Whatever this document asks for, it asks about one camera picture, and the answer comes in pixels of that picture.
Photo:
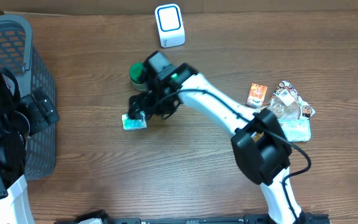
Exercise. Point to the teal tissue pack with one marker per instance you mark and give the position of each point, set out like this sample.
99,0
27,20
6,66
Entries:
134,124

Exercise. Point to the brown snack pouch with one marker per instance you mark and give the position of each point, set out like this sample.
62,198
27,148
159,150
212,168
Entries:
286,103

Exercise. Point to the green lid jar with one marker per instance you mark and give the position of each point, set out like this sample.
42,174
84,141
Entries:
137,78

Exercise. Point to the light teal wipes pack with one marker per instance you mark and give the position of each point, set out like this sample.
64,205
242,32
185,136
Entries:
296,130

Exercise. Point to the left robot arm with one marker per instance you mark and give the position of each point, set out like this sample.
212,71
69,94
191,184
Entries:
21,117

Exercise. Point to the orange tissue pack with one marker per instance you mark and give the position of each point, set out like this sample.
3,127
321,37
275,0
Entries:
256,95

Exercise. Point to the grey plastic basket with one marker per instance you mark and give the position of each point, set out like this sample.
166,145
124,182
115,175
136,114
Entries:
19,55

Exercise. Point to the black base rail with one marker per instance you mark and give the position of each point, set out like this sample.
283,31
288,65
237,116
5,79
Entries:
100,216

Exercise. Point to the white barcode scanner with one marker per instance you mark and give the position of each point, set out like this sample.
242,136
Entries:
170,25

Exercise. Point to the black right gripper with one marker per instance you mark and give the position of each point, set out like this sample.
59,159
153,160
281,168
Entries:
146,99

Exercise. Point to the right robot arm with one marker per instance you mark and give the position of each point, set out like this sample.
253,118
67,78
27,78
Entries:
260,147

